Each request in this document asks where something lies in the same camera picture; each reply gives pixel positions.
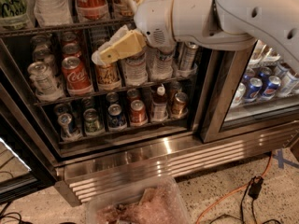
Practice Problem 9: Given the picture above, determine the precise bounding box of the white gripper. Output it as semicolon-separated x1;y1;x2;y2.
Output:
92;0;175;65

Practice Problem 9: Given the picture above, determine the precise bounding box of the red coke can top shelf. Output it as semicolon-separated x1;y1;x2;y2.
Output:
76;0;107;21

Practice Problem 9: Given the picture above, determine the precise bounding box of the red coke can shelf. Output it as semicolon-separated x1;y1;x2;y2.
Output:
62;56;93;96
76;0;107;21

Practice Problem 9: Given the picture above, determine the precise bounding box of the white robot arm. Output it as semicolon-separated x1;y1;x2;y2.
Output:
96;0;299;72

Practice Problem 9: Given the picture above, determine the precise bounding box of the gold LaCroix can top shelf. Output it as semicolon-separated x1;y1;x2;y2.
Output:
108;0;139;19

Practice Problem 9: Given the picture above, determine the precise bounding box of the orange LaCroix can middle shelf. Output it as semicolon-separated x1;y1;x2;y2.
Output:
95;63;121;91

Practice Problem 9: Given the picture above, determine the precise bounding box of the slim silver can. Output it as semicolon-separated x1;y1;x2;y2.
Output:
178;42;199;77

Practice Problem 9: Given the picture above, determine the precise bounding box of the white can top shelf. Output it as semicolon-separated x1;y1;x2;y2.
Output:
34;0;72;27

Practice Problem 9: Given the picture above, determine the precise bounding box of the red coke can middle shelf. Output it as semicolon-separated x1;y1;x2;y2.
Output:
62;56;93;96

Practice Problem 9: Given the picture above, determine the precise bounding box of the red can bottom shelf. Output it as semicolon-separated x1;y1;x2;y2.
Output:
130;100;148;126

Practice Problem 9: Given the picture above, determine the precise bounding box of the brown can bottom shelf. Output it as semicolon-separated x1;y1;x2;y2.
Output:
171;92;188;118

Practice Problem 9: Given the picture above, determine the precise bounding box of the blue pepsi can bottom shelf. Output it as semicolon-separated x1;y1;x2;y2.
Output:
107;104;127;131

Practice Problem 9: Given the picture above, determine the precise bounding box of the silver diet coke can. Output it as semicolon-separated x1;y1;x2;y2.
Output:
27;62;64;102

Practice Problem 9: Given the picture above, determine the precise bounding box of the green can bottom shelf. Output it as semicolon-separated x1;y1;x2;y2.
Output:
83;108;105;136

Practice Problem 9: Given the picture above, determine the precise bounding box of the green LaCroix can top shelf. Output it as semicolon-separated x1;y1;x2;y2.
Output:
0;0;32;30

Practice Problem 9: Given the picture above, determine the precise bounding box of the blue white can bottom shelf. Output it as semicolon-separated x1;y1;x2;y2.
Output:
57;113;81;141

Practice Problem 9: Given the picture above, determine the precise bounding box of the blue pepsi can right fridge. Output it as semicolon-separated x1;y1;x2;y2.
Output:
244;77;263;101

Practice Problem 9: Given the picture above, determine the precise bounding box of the steel fridge base grille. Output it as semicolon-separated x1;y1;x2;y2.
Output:
54;120;299;206

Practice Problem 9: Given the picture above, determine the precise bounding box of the front left water bottle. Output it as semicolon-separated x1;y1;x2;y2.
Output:
124;50;148;86

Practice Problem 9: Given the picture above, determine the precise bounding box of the water bottle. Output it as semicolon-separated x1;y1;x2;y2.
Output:
124;50;148;86
151;47;174;80

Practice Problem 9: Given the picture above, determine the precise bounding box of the front right water bottle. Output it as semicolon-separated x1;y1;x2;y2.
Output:
151;47;174;80

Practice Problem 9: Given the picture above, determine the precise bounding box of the small white cap bottle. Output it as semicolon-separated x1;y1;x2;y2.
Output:
150;85;167;121

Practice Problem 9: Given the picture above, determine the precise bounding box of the clear plastic bin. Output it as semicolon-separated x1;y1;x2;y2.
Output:
86;175;191;224

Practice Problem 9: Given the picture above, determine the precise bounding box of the black power adapter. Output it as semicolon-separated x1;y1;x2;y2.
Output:
249;176;263;200

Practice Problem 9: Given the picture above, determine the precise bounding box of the steel fridge door frame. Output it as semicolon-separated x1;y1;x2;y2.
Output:
201;48;299;142

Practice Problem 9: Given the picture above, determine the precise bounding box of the orange extension cable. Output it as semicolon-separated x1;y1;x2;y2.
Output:
195;152;274;224

